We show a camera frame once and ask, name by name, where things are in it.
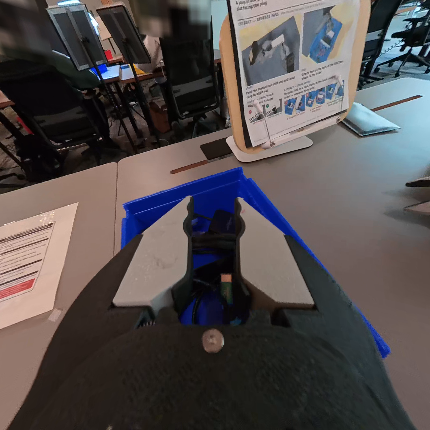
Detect black braided cable green plugs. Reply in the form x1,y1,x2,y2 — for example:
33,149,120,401
188,262,249,326

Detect grey panel on tripod stand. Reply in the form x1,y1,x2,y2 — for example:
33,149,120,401
46,5,140,155
96,3,163,148

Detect black office chair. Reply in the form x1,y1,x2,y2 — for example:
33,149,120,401
0,60,111,183
159,35,223,138

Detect white sign stand base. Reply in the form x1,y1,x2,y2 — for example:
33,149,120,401
226,134,314,163

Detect white printed paper sheet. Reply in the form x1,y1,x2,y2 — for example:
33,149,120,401
0,202,79,330

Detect blue plastic bin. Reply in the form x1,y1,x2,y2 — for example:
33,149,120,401
121,167,392,359

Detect instruction sheet on stand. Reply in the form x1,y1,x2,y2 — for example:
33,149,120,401
219,0,372,155

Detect dark green cloth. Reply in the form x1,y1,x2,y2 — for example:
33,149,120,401
0,47,101,89

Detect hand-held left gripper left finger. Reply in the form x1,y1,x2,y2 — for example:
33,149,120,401
112,196,195,313

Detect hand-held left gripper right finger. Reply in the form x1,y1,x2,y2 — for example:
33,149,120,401
233,197,315,310

